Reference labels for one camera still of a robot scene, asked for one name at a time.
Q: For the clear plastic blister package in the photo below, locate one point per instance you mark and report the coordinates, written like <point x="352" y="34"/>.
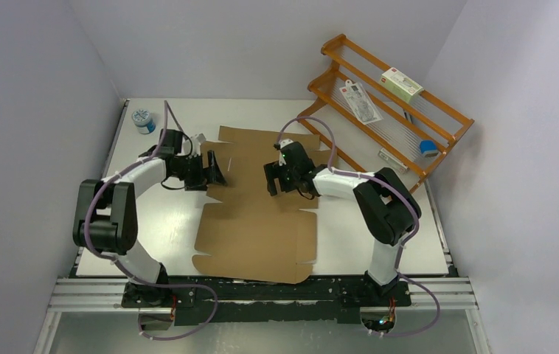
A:
<point x="360" y="103"/>

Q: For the orange wooden rack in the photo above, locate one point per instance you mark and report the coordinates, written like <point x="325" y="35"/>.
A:
<point x="403" y="126"/>

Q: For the white green product box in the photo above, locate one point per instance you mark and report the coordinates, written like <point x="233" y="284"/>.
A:
<point x="402" y="86"/>

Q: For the blue white eraser block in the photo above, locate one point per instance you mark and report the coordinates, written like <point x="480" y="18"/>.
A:
<point x="428" y="149"/>

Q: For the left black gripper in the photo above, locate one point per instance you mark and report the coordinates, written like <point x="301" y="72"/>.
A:
<point x="199" y="183"/>

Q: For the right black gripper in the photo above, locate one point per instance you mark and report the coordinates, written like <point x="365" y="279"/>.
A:
<point x="273" y="170"/>

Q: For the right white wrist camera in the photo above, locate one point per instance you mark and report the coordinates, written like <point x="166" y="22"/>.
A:
<point x="283" y="143"/>

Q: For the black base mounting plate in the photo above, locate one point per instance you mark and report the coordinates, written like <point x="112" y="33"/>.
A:
<point x="197" y="298"/>

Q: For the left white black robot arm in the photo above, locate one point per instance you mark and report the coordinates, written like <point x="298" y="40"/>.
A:
<point x="105" y="219"/>

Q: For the small silver packaged item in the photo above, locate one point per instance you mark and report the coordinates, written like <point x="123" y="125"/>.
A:
<point x="393" y="161"/>

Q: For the brown cardboard box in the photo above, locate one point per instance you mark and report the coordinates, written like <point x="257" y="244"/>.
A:
<point x="246" y="233"/>

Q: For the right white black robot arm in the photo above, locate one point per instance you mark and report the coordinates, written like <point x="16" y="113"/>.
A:
<point x="390" y="213"/>

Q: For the small blue white jar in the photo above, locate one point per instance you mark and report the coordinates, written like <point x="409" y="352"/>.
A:
<point x="143" y="121"/>

